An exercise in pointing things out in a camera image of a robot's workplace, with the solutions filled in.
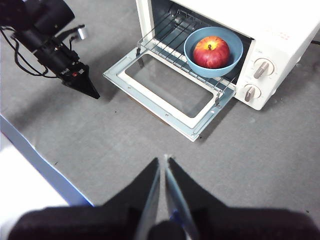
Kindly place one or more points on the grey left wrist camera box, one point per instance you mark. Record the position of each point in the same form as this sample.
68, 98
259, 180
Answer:
82, 32

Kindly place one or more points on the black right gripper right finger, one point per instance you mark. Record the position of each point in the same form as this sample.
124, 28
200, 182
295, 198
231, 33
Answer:
237, 225

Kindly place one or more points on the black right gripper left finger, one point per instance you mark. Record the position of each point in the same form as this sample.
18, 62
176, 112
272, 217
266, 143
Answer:
100, 222

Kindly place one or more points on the blue bowl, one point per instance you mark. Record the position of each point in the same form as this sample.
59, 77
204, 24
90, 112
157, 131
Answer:
212, 72

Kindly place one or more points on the beige oven knob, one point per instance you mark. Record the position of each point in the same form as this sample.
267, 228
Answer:
251, 93
262, 68

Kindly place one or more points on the red apple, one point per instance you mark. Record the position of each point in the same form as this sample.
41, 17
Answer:
211, 53

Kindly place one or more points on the cream toaster oven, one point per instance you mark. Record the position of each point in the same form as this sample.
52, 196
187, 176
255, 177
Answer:
275, 25

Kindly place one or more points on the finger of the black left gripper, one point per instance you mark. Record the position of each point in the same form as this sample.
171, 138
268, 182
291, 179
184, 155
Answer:
83, 86

